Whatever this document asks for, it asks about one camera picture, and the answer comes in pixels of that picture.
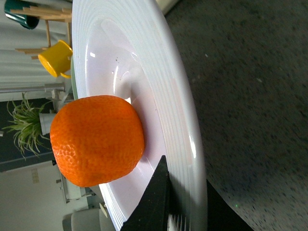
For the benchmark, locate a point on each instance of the wooden peg drying rack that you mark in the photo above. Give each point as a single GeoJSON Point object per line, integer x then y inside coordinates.
{"type": "Point", "coordinates": [47, 14]}

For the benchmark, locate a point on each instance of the dark green mug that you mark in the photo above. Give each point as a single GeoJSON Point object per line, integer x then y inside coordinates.
{"type": "Point", "coordinates": [28, 22]}

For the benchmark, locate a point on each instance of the grey curtain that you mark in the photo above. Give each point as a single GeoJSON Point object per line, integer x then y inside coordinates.
{"type": "Point", "coordinates": [16, 68]}

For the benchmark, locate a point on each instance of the yellow mug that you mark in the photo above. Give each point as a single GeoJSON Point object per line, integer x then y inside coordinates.
{"type": "Point", "coordinates": [57, 59]}

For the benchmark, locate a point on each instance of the beige bear tray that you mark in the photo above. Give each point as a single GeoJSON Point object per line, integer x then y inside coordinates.
{"type": "Point", "coordinates": [166, 5]}

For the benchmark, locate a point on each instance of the white ridged plate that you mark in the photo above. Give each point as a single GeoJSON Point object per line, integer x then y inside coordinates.
{"type": "Point", "coordinates": [125, 48]}

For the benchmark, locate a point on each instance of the orange mandarin fruit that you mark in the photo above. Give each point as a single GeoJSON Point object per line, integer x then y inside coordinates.
{"type": "Point", "coordinates": [96, 140]}

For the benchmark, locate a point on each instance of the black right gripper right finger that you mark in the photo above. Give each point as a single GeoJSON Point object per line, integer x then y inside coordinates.
{"type": "Point", "coordinates": [220, 216]}

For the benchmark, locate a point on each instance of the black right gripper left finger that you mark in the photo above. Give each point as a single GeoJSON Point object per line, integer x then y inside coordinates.
{"type": "Point", "coordinates": [151, 213]}

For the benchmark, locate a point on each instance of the potted green plant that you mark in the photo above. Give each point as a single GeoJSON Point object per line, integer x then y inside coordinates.
{"type": "Point", "coordinates": [26, 126]}

